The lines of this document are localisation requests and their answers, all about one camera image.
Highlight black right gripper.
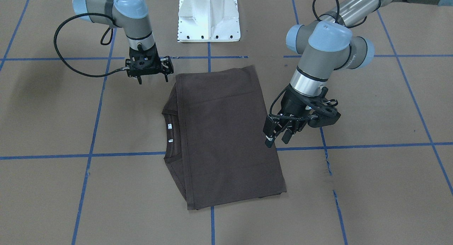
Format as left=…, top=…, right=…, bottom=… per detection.
left=126, top=46, right=174, bottom=84

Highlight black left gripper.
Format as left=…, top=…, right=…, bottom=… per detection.
left=263, top=85, right=341, bottom=148

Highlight dark brown t-shirt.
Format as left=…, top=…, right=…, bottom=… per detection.
left=162, top=65, right=287, bottom=210

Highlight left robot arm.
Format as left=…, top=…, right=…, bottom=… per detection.
left=263, top=0, right=452, bottom=148

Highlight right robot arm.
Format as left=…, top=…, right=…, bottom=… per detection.
left=72, top=0, right=174, bottom=83

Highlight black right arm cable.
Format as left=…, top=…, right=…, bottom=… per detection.
left=53, top=12, right=131, bottom=78

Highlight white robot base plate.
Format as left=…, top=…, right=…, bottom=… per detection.
left=177, top=0, right=241, bottom=42

